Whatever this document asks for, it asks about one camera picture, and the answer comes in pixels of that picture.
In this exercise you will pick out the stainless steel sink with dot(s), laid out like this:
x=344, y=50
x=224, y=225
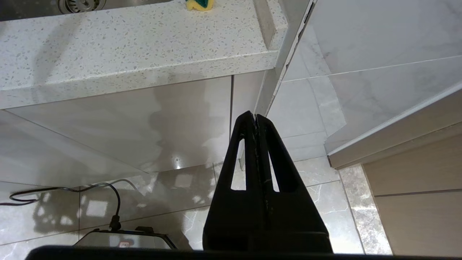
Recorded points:
x=29, y=11

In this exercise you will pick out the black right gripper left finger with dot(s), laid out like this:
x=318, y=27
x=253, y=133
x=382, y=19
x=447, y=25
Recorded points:
x=231, y=224

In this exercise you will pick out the yellow and green sponge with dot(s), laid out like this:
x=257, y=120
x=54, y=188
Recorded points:
x=198, y=5

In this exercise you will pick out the narrow white cabinet panel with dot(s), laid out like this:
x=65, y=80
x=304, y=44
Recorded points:
x=245, y=94

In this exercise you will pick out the light wooden cabinet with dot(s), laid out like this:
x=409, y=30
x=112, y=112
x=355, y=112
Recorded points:
x=415, y=216

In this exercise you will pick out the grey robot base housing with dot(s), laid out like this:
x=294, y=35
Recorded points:
x=119, y=240

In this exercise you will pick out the metal sink drain strainer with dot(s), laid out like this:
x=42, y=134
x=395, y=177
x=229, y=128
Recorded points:
x=81, y=5

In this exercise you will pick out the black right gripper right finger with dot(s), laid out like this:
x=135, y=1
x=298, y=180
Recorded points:
x=296, y=224

